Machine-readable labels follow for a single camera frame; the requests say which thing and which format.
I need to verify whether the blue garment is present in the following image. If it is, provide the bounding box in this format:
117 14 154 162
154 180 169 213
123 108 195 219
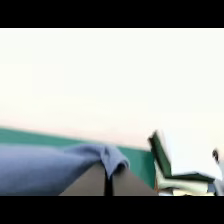
0 142 131 197

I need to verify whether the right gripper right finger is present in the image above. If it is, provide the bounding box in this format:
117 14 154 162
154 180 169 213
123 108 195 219
112 167 158 197

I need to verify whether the pale green garment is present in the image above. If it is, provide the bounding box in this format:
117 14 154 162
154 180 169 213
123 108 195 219
154 161 210 195

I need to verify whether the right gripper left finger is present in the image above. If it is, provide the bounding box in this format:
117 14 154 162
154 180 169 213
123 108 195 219
59 161 107 197

